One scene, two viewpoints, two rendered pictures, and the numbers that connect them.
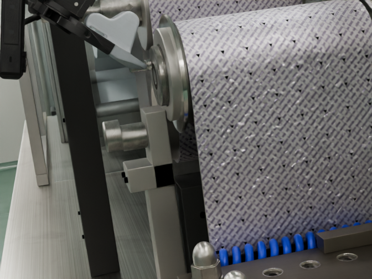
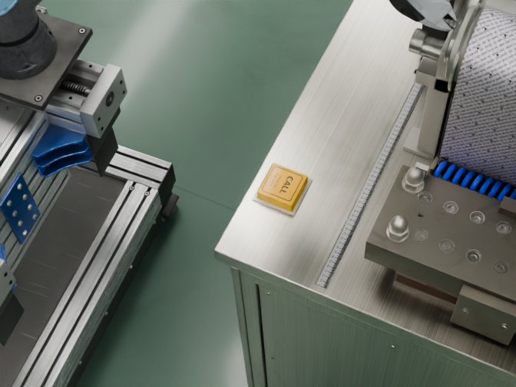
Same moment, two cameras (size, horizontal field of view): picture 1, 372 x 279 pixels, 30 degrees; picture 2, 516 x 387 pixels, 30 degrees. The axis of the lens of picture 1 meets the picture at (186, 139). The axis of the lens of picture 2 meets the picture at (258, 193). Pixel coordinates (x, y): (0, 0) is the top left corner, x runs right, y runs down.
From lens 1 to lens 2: 1.08 m
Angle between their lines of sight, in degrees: 56
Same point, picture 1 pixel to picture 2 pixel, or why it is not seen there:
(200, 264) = (407, 180)
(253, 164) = (487, 136)
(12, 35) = not seen: outside the picture
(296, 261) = (474, 207)
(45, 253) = not seen: outside the picture
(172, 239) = (436, 114)
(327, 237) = (504, 206)
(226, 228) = (454, 151)
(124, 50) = (431, 23)
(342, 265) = (491, 234)
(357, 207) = not seen: outside the picture
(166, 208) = (438, 99)
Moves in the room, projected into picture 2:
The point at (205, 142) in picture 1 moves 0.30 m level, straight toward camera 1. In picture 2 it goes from (456, 110) to (345, 250)
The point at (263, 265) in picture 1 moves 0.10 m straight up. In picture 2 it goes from (454, 195) to (463, 162)
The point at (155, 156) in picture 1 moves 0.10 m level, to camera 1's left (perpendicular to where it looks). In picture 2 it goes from (439, 74) to (385, 47)
